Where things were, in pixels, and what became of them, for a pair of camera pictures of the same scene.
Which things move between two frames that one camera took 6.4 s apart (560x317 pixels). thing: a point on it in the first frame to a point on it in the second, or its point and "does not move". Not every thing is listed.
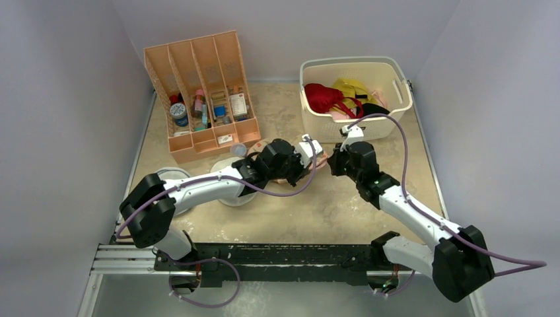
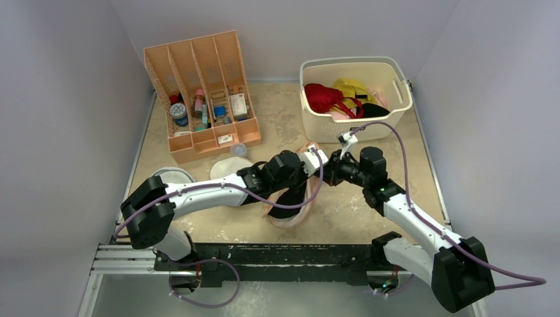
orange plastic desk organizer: (203, 89) does not move
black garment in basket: (370, 109) does not move
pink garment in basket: (380, 98) does not move
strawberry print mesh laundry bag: (257, 146) to (288, 222)
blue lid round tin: (177, 111) does not move
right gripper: (340, 162) to (333, 172)
